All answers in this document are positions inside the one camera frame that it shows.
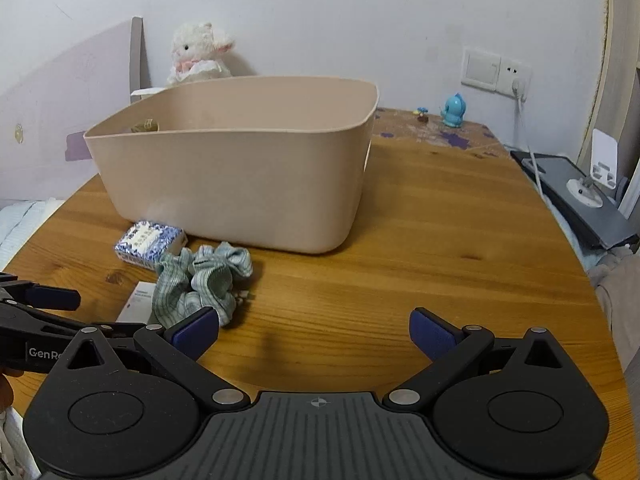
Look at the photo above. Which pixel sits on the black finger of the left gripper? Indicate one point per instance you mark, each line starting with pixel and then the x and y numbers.
pixel 53 298

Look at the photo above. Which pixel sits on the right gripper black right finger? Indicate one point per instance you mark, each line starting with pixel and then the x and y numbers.
pixel 502 405

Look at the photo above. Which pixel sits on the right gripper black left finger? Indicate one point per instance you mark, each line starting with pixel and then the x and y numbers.
pixel 102 412

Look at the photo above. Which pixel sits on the green plaid scrunchie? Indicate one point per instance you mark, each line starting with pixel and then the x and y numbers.
pixel 210 277

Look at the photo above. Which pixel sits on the person left hand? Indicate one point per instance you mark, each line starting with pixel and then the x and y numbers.
pixel 6 390

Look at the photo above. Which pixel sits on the blue white porcelain-pattern box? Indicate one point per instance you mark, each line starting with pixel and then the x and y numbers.
pixel 145 242

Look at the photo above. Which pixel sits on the lilac headboard panel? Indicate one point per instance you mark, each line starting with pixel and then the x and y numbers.
pixel 44 117

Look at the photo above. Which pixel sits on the gold foil snack bag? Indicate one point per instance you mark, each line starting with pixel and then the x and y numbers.
pixel 147 125

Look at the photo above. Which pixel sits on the dark grey flat box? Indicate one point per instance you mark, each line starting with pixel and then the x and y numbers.
pixel 592 216

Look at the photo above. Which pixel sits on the white paper card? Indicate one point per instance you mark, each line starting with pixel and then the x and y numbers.
pixel 141 94

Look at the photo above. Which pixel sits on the beige plastic storage basket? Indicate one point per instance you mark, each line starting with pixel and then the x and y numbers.
pixel 267 161

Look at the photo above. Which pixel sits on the white phone stand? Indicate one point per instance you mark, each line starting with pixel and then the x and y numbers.
pixel 602 170

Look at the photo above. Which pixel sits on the white plush lamb toy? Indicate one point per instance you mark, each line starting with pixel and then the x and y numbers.
pixel 197 53

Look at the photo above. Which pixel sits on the blue penguin figurine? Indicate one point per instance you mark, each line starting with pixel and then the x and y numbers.
pixel 453 111

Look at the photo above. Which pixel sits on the floral table mat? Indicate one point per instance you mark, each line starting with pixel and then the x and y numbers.
pixel 471 137

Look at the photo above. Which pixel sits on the small bird figurine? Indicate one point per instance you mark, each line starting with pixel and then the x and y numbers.
pixel 422 114

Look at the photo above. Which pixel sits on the white wall switch socket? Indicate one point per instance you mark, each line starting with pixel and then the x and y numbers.
pixel 495 73

